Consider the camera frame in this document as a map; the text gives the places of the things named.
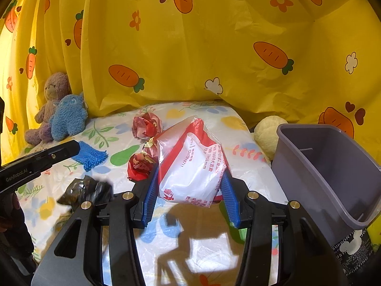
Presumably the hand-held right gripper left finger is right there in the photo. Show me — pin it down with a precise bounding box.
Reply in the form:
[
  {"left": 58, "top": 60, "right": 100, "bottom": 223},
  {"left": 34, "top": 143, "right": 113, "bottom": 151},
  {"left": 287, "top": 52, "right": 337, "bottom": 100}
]
[{"left": 31, "top": 164, "right": 160, "bottom": 286}]

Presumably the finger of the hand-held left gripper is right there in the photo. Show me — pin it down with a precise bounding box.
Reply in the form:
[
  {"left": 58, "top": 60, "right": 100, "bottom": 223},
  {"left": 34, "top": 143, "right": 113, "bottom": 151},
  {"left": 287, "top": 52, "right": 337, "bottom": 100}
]
[{"left": 0, "top": 139, "right": 81, "bottom": 196}]

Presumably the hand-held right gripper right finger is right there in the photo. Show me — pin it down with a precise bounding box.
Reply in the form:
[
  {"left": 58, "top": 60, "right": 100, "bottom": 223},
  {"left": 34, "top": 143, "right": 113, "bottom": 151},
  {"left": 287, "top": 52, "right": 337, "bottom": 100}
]
[{"left": 220, "top": 171, "right": 349, "bottom": 286}]

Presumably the blue foam net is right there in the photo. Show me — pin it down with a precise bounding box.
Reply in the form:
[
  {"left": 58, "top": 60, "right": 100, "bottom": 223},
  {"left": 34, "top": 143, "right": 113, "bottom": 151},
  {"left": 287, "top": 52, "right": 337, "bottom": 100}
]
[{"left": 71, "top": 141, "right": 108, "bottom": 172}]

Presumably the white and red plastic bag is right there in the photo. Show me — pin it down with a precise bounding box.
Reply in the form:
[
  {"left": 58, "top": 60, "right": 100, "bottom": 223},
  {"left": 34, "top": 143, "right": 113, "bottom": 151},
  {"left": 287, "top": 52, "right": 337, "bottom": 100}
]
[{"left": 150, "top": 116, "right": 230, "bottom": 207}]

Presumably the grey plastic bin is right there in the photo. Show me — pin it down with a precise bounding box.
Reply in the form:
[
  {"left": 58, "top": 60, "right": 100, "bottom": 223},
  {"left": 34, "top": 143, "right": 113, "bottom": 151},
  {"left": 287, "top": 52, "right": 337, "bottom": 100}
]
[{"left": 271, "top": 123, "right": 381, "bottom": 277}]

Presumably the person's left forearm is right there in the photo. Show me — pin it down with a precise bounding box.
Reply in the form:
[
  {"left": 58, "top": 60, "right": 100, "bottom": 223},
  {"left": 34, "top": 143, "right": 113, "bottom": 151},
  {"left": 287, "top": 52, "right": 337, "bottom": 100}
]
[{"left": 0, "top": 195, "right": 36, "bottom": 275}]

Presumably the red crumpled plastic wrapper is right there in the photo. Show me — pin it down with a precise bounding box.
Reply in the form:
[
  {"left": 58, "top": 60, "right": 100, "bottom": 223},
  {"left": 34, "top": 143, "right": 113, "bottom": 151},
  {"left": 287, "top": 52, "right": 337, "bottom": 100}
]
[
  {"left": 132, "top": 112, "right": 165, "bottom": 139},
  {"left": 127, "top": 143, "right": 158, "bottom": 183}
]

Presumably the blue plush toy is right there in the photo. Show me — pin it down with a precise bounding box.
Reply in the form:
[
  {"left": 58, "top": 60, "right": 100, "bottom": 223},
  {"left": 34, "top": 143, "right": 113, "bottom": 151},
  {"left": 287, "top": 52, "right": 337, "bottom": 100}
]
[{"left": 49, "top": 93, "right": 89, "bottom": 142}]

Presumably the black plastic bag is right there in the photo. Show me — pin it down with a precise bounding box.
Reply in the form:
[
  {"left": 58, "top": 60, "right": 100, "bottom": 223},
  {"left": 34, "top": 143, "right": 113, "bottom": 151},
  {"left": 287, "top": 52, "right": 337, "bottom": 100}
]
[{"left": 56, "top": 176, "right": 114, "bottom": 207}]

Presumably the floral printed bed sheet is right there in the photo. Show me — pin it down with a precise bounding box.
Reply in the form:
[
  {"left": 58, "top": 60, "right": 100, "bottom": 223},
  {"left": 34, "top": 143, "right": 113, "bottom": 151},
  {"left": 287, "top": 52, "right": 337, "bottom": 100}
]
[{"left": 15, "top": 101, "right": 286, "bottom": 286}]

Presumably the purple brown teddy bear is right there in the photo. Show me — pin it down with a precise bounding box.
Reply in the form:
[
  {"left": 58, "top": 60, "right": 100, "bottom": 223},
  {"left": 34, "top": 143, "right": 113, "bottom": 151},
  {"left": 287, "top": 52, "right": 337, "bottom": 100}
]
[{"left": 24, "top": 72, "right": 72, "bottom": 145}]

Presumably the pale yellow plush toy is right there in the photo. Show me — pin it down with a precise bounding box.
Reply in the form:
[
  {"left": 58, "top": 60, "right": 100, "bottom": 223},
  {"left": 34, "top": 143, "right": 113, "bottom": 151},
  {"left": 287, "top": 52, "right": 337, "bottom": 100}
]
[{"left": 254, "top": 116, "right": 288, "bottom": 161}]

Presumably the yellow carrot print curtain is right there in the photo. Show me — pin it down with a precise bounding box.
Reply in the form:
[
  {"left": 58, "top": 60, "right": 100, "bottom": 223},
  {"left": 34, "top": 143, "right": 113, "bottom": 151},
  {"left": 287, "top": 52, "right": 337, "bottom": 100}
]
[{"left": 0, "top": 0, "right": 381, "bottom": 167}]

